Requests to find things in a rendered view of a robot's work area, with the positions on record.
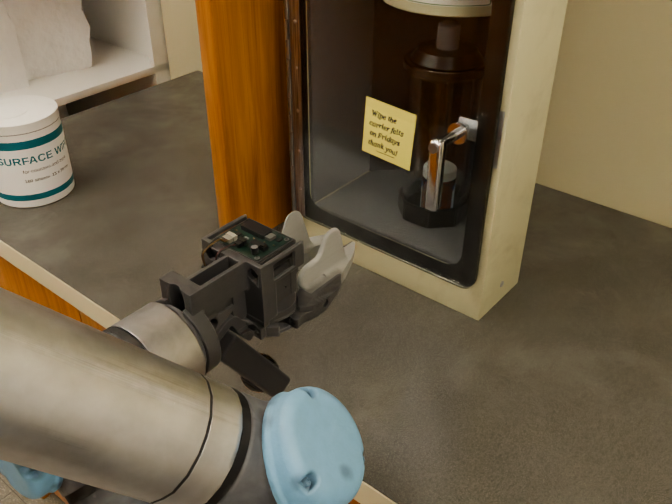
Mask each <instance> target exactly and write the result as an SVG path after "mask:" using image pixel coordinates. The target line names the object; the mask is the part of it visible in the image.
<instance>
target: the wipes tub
mask: <svg viewBox="0 0 672 504"><path fill-rule="evenodd" d="M74 185H75V182H74V176H73V171H72V167H71V162H70V158H69V153H68V149H67V145H66V140H65V136H64V131H63V127H62V122H61V119H60V114H59V110H58V106H57V103H56V102H55V101H54V100H52V99H50V98H47V97H43V96H37V95H20V96H11V97H6V98H1V99H0V202H1V203H3V204H5V205H8V206H11V207H17V208H32V207H39V206H44V205H47V204H50V203H53V202H56V201H58V200H60V199H62V198H64V197H65V196H66V195H68V194H69V193H70V192H71V191H72V189H73V188H74Z"/></svg>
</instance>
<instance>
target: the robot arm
mask: <svg viewBox="0 0 672 504"><path fill-rule="evenodd" d="M235 225H236V226H235ZM233 226H234V227H233ZM231 227H232V228H231ZM230 228H231V229H230ZM228 229H229V230H228ZM226 230H227V231H226ZM224 231H225V232H224ZM223 232H224V233H223ZM221 233H222V234H221ZM219 234H220V235H219ZM217 235H218V236H217ZM216 236H217V237H216ZM201 242H202V252H201V258H202V261H203V265H202V266H201V267H202V269H200V270H199V271H197V272H195V273H194V274H192V275H191V276H189V277H187V278H185V277H183V276H182V275H180V274H178V273H176V272H175V271H173V270H172V271H170V272H169V273H167V274H165V275H164V276H162V277H160V278H159V281H160V287H161V293H162V298H160V299H159V300H157V301H155V302H151V303H148V304H147V305H145V306H143V307H142V308H140V309H138V310H137V311H135V312H133V313H132V314H130V315H128V316H127V317H125V318H123V319H122V320H120V321H118V322H117V323H115V324H113V325H112V326H110V327H108V328H107V329H105V330H103V331H100V330H98V329H96V328H93V327H91V326H89V325H86V324H84V323H82V322H79V321H77V320H75V319H72V318H70V317H68V316H66V315H63V314H61V313H59V312H56V311H54V310H52V309H49V308H47V307H45V306H42V305H40V304H38V303H36V302H33V301H31V300H29V299H26V298H24V297H22V296H19V295H17V294H15V293H12V292H10V291H8V290H5V289H3V288H1V287H0V472H1V474H2V475H4V476H5V477H6V478H7V480H8V481H9V483H10V484H11V486H12V487H13V488H14V489H15V490H16V491H18V492H19V493H20V494H21V495H23V496H24V497H26V498H29V499H39V498H41V497H43V496H45V495H46V494H48V493H54V492H55V491H57V490H58V491H59V493H60V494H61V496H62V497H65V499H66V500H67V501H68V503H69V504H348V503H349V502H351V501H352V499H353V498H354V497H355V496H356V494H357V492H358V490H359V488H360V486H361V484H362V480H363V476H364V470H365V465H364V462H365V458H364V456H363V451H364V448H363V443H362V439H361V436H360V433H359V430H358V428H357V426H356V423H355V422H354V420H353V418H352V416H351V415H350V413H349V412H348V410H347V409H346V408H345V406H344V405H343V404H342V403H341V402H340V401H339V400H338V399H337V398H336V397H334V396H333V395H331V394H330V393H329V392H327V391H325V390H323V389H320V388H317V387H310V386H309V387H300V388H296V389H294V390H292V391H290V392H283V391H284V390H285V388H286V387H287V385H288V384H289V382H290V378H289V376H288V375H286V374H285V373H284V372H282V371H281V370H280V369H279V366H278V364H277V362H276V361H275V359H274V358H273V357H271V356H270V355H268V354H264V353H259V352H257V351H256V350H255V349H254V348H252V347H251V346H250V345H248V344H247V343H246V342H245V341H243V340H242V339H241V338H240V337H238V336H237V335H236V334H238V335H239V336H241V337H243V338H244V339H246V340H248V341H249V340H251V339H252V338H253V337H254V336H255V337H257V338H259V339H260V340H262V339H264V338H265V337H278V336H280V333H282V332H284V331H287V330H289V329H290V328H291V327H294V328H295V329H298V328H299V327H300V326H301V325H302V324H303V323H305V322H307V321H310V320H312V319H314V318H316V317H317V316H319V315H320V314H322V313H323V312H324V311H325V310H326V309H327V308H328V307H329V306H330V304H331V303H332V301H333V300H334V298H335V296H336V295H337V293H338V292H339V290H340V288H341V284H342V283H343V281H344V279H345V278H346V276H347V274H348V272H349V269H350V267H351V265H352V262H353V259H354V255H355V242H353V241H351V242H349V243H348V244H346V245H344V246H343V242H342V238H341V234H340V231H339V229H337V228H332V229H330V230H329V231H327V232H326V234H324V235H318V236H314V237H310V238H309V235H308V232H307V229H306V226H305V223H304V220H303V217H302V214H301V213H300V212H299V211H293V212H291V213H290V214H289V215H288V216H287V217H286V219H285V222H284V226H283V229H282V233H280V232H278V231H276V230H274V229H272V228H270V227H268V226H265V225H263V224H261V223H259V222H257V221H255V220H252V219H250V218H248V219H247V215H246V214H244V215H242V216H240V217H238V218H237V219H235V220H233V221H231V222H229V223H228V224H226V225H224V226H222V227H221V228H219V229H217V230H215V231H214V232H212V233H210V234H208V235H206V236H205V237H203V238H201ZM301 268H302V269H301ZM300 269H301V270H300ZM298 270H300V272H299V274H298V277H297V273H298ZM297 284H298V291H297ZM295 291H297V292H295ZM229 330H231V331H233V332H234V333H236V334H234V333H233V332H231V331H229ZM220 362H221V363H223V364H224V365H226V366H227V367H228V368H230V369H231V370H233V371H234V372H236V373H237V374H238V375H240V376H241V377H240V378H241V380H242V383H243V384H244V386H245V387H246V388H247V389H249V390H251V391H253V392H257V393H263V391H264V392H265V393H267V394H268V395H270V396H271V397H272V398H271V400H270V401H263V400H260V399H258V398H256V397H253V396H251V395H249V394H246V393H244V392H241V391H238V390H237V389H235V388H232V387H230V386H227V385H225V384H223V383H220V382H218V381H216V380H214V379H211V378H209V377H207V376H205V374H207V373H208V372H209V371H211V370H212V369H214V368H215V367H216V366H218V364H219V363H220Z"/></svg>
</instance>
